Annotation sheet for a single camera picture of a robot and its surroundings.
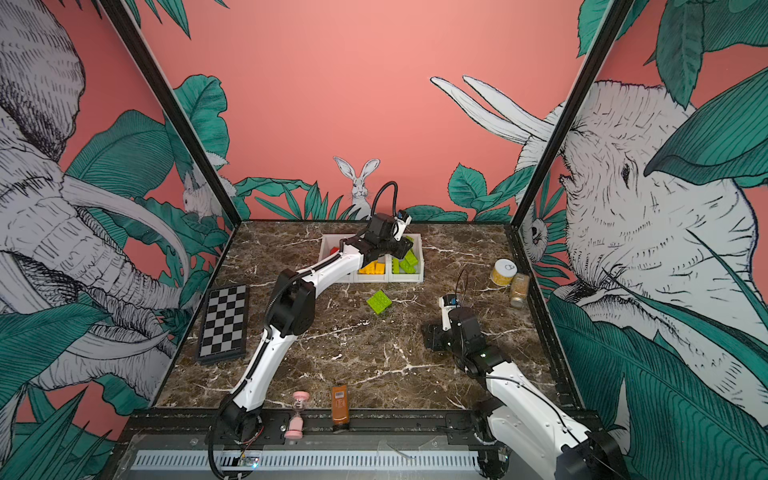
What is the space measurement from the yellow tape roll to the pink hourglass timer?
0.71 meters

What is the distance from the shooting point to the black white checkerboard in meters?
0.85

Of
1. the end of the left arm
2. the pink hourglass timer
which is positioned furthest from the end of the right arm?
the pink hourglass timer

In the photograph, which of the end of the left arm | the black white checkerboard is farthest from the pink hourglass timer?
the end of the left arm

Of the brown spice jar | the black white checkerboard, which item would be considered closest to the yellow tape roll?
the brown spice jar

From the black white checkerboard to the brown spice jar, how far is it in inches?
34.4

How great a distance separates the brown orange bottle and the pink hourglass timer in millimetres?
81

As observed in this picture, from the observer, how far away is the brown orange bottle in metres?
0.74

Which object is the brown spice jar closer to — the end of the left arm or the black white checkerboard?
the end of the left arm

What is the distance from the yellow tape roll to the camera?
3.35 feet

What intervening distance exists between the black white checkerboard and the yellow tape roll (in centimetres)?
85

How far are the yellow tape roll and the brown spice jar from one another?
0.5 inches

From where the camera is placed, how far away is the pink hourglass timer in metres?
0.73
